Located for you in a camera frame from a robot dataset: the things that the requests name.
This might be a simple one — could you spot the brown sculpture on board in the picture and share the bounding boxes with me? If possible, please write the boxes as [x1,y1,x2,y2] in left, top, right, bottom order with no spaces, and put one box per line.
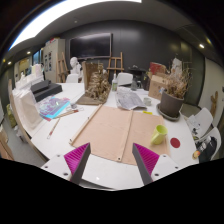
[75,61,112,106]

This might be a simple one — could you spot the clear drink bottle white cap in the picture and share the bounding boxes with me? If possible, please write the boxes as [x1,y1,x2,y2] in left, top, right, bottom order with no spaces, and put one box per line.
[192,135,213,160]

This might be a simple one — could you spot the black wall screen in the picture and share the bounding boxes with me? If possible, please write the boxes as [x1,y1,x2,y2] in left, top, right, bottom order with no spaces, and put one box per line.
[69,32,113,61]

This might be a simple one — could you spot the long thin paintbrush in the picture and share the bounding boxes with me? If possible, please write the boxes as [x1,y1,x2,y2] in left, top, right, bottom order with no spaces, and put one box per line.
[46,117,62,140]

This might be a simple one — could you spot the flat round red coaster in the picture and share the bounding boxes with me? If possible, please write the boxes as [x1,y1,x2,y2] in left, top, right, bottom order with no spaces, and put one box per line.
[170,137,181,149]

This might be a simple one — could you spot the white head bust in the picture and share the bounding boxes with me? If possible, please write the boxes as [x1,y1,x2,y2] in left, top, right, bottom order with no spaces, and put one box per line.
[69,56,83,76]

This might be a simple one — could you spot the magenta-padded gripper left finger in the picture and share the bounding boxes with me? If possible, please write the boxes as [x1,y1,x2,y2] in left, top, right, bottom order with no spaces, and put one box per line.
[41,142,92,186]

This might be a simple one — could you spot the white plastic chair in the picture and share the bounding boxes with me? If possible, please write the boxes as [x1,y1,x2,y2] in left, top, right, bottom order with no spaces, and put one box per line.
[186,107,214,135]
[65,73,80,84]
[116,72,134,87]
[196,126,222,163]

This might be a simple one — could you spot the small white cup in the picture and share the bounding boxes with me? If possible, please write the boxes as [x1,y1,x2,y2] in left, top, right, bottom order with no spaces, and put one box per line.
[143,96,153,107]

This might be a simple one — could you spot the dried plant in dark pot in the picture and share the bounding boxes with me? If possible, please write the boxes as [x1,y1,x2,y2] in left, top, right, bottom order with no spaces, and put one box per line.
[159,58,194,118]

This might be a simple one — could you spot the grey newspaper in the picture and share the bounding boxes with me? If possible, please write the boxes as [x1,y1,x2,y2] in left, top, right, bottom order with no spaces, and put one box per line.
[114,87,148,111]

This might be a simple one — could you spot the white cabinet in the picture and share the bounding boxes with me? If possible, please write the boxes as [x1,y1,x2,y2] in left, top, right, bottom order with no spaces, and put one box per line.
[42,38,67,83]

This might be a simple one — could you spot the yellow-green mug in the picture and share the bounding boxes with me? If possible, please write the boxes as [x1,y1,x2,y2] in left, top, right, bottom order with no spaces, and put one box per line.
[150,124,169,146]

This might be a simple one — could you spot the colourful printed book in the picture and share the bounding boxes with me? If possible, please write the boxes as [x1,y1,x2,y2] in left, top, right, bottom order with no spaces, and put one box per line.
[38,96,72,120]

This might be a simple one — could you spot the long ceiling light strip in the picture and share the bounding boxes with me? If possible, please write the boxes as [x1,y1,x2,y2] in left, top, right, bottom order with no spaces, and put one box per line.
[8,0,143,51]

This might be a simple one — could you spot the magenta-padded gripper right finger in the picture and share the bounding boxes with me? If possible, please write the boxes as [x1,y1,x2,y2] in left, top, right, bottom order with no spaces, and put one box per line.
[132,142,184,186]

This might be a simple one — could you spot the black flat boxes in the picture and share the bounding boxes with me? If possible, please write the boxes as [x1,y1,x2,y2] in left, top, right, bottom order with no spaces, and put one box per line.
[30,79,63,103]

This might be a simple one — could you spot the wooden easel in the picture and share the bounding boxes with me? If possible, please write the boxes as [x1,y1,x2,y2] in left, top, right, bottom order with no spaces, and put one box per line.
[55,51,70,83]
[106,51,125,80]

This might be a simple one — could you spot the green spray bottle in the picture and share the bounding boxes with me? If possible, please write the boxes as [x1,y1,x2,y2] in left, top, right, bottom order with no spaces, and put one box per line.
[111,73,119,93]

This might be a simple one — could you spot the brown wooden figure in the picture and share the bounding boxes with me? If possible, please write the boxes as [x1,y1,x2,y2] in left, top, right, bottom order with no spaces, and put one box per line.
[210,90,219,118]

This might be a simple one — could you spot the cardboard box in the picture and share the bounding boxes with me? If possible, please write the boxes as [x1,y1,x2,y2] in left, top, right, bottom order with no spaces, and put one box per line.
[147,73,170,101]

